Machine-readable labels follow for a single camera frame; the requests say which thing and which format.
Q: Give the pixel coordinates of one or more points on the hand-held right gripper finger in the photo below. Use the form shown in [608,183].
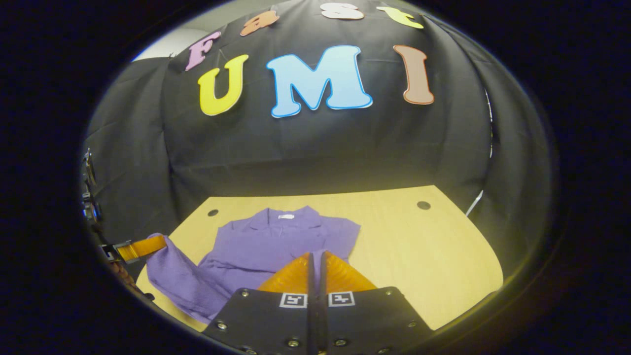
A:
[311,325]
[321,325]

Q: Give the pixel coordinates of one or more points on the purple shirt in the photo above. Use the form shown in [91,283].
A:
[256,246]

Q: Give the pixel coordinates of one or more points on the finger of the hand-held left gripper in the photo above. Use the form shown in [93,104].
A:
[143,247]

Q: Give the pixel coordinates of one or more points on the black backdrop cloth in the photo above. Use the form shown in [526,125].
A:
[320,158]

